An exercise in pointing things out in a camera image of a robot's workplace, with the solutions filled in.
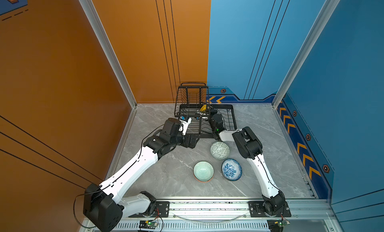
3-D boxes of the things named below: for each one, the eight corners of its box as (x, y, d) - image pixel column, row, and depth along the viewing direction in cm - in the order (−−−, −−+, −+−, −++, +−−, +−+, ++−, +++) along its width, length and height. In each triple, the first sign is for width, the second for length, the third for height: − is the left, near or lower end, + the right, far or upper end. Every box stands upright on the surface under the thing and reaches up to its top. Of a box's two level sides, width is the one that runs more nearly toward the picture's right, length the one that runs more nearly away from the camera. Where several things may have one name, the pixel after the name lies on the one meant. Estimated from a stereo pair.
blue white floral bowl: (221, 182, 83) (223, 178, 78) (219, 163, 90) (221, 158, 85) (240, 182, 83) (243, 178, 78) (237, 163, 90) (239, 158, 85)
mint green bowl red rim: (193, 184, 83) (193, 180, 78) (193, 164, 90) (193, 160, 85) (213, 184, 83) (214, 180, 78) (212, 164, 90) (213, 160, 85)
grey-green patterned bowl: (210, 159, 92) (211, 155, 88) (209, 145, 98) (210, 141, 94) (229, 159, 92) (230, 155, 88) (227, 145, 98) (228, 141, 94)
